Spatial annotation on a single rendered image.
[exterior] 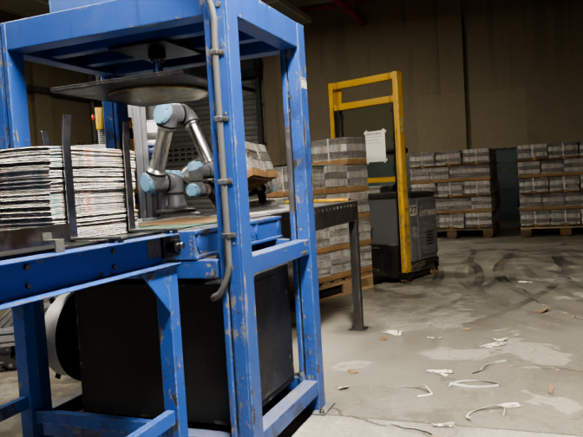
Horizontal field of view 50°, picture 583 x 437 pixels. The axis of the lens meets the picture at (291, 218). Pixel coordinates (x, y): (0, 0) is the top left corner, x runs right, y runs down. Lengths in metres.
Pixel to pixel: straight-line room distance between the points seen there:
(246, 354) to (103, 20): 1.17
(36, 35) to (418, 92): 9.27
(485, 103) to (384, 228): 5.58
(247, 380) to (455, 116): 9.28
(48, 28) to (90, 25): 0.18
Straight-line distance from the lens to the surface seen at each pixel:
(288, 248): 2.25
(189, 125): 3.59
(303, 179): 2.45
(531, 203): 9.23
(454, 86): 10.99
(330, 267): 4.94
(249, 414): 2.02
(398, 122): 5.49
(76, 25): 2.27
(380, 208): 5.77
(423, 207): 5.85
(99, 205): 1.88
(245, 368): 1.97
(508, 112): 10.96
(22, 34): 2.43
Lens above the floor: 0.91
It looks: 3 degrees down
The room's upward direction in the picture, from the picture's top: 3 degrees counter-clockwise
